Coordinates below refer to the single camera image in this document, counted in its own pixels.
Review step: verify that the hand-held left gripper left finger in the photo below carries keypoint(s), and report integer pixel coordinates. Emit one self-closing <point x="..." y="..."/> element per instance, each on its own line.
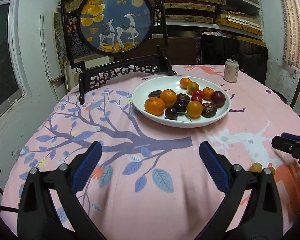
<point x="90" y="165"/>

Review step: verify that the white framed window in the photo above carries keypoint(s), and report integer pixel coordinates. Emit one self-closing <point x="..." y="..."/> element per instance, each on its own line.
<point x="2" y="55"/>

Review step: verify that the purple plum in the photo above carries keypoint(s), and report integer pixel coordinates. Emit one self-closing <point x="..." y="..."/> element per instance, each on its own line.
<point x="218" y="99"/>

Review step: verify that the small yellow-green fruit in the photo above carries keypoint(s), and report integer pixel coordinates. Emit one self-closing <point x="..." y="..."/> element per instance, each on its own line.
<point x="271" y="170"/>
<point x="255" y="167"/>

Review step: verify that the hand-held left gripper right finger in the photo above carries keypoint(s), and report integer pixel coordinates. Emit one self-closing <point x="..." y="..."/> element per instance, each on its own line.
<point x="215" y="167"/>

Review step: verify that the dark brown passion fruit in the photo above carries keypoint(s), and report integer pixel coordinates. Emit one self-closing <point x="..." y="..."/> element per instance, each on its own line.
<point x="209" y="109"/>
<point x="183" y="97"/>

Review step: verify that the white wall socket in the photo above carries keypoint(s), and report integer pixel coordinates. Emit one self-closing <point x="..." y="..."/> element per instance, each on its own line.
<point x="16" y="153"/>

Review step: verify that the yellow-green tomato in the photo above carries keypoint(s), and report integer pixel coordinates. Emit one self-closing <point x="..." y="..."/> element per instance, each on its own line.
<point x="193" y="87"/>

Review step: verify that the black flat panel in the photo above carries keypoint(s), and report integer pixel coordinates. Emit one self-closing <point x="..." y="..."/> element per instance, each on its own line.
<point x="240" y="47"/>

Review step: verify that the dark cherry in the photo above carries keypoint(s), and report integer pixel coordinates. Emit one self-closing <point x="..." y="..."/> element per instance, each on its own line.
<point x="180" y="105"/>
<point x="171" y="113"/>

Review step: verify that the pale beverage can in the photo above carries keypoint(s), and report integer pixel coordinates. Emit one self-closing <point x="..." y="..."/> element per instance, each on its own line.
<point x="231" y="71"/>

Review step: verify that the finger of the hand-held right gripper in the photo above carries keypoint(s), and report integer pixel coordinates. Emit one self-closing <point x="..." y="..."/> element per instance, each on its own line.
<point x="285" y="145"/>
<point x="291" y="136"/>

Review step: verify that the white storage shelf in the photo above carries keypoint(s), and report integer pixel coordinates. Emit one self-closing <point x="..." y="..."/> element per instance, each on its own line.
<point x="190" y="24"/>

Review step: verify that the white oval plate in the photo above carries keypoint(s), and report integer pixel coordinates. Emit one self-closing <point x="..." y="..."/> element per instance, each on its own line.
<point x="162" y="82"/>

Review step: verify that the white leaning board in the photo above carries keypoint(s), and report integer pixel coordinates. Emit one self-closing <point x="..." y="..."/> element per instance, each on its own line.
<point x="47" y="50"/>

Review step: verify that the checkered curtain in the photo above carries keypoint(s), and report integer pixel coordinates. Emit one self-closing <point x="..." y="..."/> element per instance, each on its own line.
<point x="293" y="25"/>

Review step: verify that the pink printed tablecloth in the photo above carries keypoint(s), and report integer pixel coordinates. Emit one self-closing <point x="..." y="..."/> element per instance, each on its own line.
<point x="140" y="180"/>

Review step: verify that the round smooth orange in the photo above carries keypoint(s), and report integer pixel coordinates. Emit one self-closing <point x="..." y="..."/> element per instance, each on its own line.
<point x="194" y="109"/>

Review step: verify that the orange mandarin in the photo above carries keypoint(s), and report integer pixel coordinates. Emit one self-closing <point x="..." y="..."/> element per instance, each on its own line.
<point x="168" y="97"/>
<point x="154" y="106"/>
<point x="185" y="82"/>
<point x="208" y="93"/>

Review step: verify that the stack of woven boxes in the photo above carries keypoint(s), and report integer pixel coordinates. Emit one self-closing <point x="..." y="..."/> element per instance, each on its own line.
<point x="190" y="6"/>

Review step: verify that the round deer painted screen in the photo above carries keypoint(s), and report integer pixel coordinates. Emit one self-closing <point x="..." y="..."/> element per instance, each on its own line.
<point x="115" y="17"/>

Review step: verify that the red cherry tomato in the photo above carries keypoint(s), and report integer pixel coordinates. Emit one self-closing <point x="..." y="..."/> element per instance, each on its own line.
<point x="197" y="93"/>
<point x="196" y="99"/>

